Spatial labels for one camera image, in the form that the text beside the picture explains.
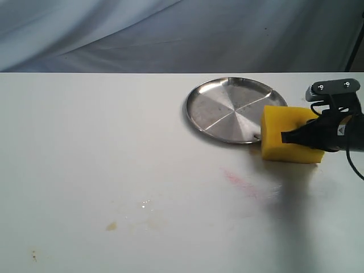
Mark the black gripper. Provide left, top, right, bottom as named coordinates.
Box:
left=281, top=113, right=363, bottom=151

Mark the yellow sponge block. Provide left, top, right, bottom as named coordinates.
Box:
left=260, top=105, right=325, bottom=164

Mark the round steel plate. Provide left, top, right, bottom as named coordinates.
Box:
left=184, top=77, right=287, bottom=144

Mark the black stand pole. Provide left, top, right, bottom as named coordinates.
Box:
left=344, top=26, right=363, bottom=72

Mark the grey backdrop cloth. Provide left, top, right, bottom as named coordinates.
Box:
left=1, top=1, right=363, bottom=73

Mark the black camera cable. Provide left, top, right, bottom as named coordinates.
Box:
left=309, top=102, right=364, bottom=180

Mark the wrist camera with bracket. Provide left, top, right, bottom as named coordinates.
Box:
left=305, top=78, right=362, bottom=113

